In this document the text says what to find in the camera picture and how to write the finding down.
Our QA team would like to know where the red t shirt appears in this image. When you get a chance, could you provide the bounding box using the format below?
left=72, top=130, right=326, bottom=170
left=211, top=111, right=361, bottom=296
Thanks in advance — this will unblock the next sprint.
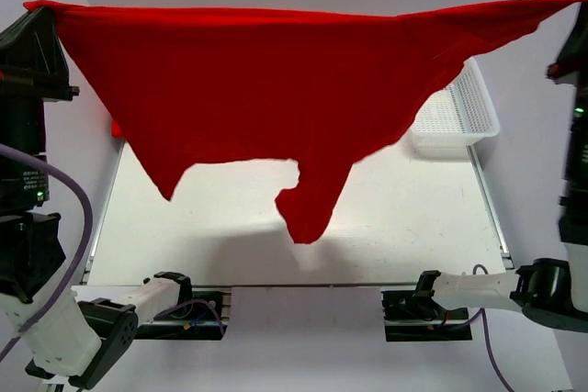
left=111, top=120, right=124, bottom=140
left=26, top=0, right=585, bottom=244

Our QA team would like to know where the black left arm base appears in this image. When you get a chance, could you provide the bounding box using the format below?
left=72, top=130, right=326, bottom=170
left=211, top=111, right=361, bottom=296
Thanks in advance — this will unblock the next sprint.
left=135, top=288, right=232, bottom=342

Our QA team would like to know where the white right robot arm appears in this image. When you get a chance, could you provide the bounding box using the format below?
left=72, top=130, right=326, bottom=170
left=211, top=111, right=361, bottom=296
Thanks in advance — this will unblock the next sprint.
left=408, top=3, right=587, bottom=333

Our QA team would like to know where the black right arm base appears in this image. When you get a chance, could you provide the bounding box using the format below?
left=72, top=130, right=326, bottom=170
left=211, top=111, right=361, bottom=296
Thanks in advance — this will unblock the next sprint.
left=381, top=290, right=472, bottom=342

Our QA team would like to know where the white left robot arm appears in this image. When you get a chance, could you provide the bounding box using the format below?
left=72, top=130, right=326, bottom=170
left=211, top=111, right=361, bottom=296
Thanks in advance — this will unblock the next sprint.
left=1, top=7, right=194, bottom=390

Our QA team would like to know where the folded red t shirt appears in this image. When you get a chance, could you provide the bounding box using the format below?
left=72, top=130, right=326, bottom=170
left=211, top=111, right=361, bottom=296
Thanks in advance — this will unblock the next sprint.
left=111, top=120, right=124, bottom=140

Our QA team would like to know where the white plastic mesh basket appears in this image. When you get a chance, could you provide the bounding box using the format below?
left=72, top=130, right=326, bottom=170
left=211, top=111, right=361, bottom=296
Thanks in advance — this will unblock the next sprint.
left=408, top=58, right=500, bottom=158

